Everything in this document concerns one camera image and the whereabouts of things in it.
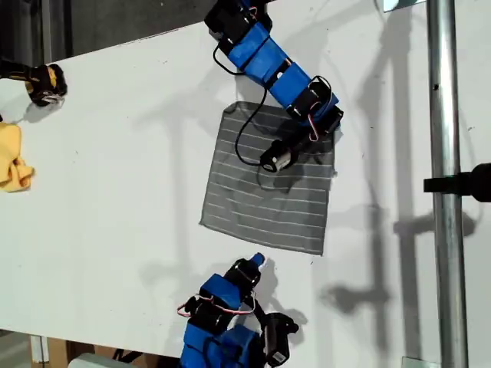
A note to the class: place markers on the black clamp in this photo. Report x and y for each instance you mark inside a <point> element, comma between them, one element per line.
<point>460,184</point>

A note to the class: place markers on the steel post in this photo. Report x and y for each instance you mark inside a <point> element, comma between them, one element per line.
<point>445,115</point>

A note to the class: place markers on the black yellow power tool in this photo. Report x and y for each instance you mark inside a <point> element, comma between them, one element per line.
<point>46,82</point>

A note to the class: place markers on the yellow cloth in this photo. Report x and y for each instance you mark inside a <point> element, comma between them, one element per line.
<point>11,161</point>

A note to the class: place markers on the black camera box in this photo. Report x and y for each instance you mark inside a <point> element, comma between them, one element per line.
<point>276,341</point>
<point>278,157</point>

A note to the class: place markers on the grey striped towel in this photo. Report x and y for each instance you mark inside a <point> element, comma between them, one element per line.
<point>261,214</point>

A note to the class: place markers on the white table leg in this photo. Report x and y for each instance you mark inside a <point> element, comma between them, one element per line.
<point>38,349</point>

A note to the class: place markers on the white plastic container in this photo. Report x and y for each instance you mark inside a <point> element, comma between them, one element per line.
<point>90,362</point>

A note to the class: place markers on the black camera stalk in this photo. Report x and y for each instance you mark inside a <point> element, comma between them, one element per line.
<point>260,308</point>
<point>303,145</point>

